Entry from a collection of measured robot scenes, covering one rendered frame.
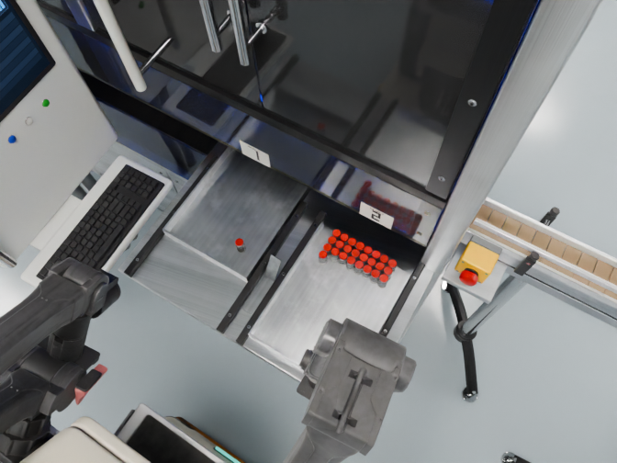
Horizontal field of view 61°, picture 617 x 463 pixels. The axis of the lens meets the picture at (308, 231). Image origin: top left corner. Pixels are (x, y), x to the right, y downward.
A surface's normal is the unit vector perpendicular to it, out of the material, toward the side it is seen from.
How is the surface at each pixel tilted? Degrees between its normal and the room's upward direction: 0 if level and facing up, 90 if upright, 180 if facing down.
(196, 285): 0
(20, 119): 90
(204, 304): 0
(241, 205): 0
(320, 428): 60
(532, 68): 90
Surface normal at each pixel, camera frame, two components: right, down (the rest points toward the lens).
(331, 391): 0.18, -0.47
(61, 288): 0.37, -0.80
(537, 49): -0.51, 0.79
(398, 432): -0.03, -0.41
